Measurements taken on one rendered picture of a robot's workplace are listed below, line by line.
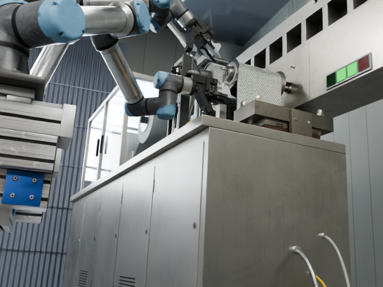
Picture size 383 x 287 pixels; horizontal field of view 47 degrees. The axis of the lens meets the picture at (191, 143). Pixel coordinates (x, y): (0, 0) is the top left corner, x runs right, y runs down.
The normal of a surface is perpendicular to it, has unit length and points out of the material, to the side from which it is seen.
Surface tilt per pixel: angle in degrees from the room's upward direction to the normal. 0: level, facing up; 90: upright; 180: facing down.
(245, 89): 90
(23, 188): 90
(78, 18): 94
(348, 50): 90
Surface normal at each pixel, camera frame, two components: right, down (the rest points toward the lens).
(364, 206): -0.94, -0.15
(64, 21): 0.87, -0.02
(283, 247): 0.43, -0.22
